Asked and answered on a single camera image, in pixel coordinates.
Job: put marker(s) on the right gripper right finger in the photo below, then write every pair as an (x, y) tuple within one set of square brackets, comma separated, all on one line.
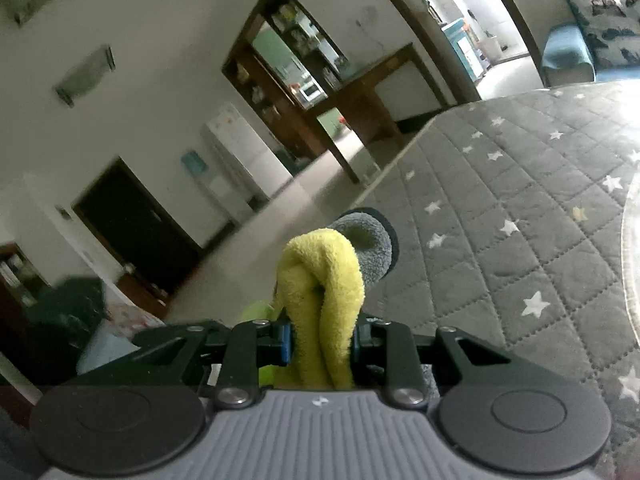
[(410, 370)]

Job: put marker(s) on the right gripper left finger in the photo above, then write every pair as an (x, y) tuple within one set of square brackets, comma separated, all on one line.
[(215, 361)]

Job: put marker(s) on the yellow grey cleaning cloth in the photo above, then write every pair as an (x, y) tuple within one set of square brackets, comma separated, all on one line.
[(321, 283)]

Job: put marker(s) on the dark doorway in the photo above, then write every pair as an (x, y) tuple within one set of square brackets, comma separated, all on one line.
[(157, 255)]

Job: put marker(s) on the white water dispenser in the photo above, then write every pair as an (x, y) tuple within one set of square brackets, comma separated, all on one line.
[(217, 188)]

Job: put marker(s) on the grey star quilted table cover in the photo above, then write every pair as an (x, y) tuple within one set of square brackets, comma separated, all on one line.
[(510, 215)]

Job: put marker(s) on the white refrigerator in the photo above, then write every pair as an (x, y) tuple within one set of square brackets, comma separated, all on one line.
[(248, 159)]

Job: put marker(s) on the white microwave oven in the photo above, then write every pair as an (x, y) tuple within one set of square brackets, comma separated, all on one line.
[(310, 92)]

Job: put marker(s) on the dark wooden table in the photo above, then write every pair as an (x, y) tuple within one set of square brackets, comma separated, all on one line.
[(363, 108)]

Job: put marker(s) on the dark wooden shelf unit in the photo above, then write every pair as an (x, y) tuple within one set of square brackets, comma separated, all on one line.
[(268, 62)]

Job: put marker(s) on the blue white cabinet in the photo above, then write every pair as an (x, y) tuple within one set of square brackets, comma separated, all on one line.
[(461, 42)]

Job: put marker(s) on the white bucket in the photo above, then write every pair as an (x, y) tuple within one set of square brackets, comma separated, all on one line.
[(491, 48)]

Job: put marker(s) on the blue sofa armrest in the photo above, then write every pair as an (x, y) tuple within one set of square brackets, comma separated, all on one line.
[(566, 58)]

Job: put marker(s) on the butterfly pattern cushion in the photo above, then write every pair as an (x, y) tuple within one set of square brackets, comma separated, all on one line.
[(611, 30)]

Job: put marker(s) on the wall picture frame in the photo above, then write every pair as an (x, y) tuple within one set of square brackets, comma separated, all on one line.
[(84, 77)]

